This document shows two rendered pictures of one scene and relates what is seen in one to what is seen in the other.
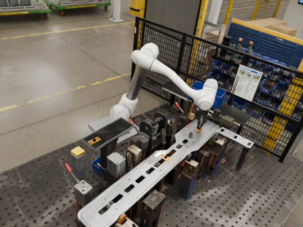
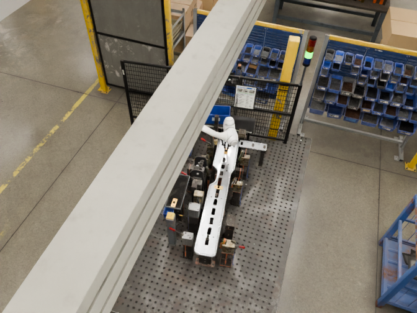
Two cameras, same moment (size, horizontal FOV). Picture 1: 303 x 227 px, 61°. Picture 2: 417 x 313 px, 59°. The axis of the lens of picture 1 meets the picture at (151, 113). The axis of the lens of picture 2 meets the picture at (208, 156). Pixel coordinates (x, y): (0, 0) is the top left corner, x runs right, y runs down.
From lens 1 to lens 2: 1.82 m
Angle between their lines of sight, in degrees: 24
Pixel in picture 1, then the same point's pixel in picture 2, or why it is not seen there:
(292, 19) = not seen: outside the picture
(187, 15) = (150, 18)
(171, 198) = (229, 210)
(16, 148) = (51, 228)
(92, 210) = (201, 245)
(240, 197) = (270, 185)
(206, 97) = (233, 136)
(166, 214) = not seen: hidden behind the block
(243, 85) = (243, 99)
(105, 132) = (175, 192)
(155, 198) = (231, 219)
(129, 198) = (215, 226)
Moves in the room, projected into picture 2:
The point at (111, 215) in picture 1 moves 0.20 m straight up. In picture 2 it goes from (213, 242) to (214, 230)
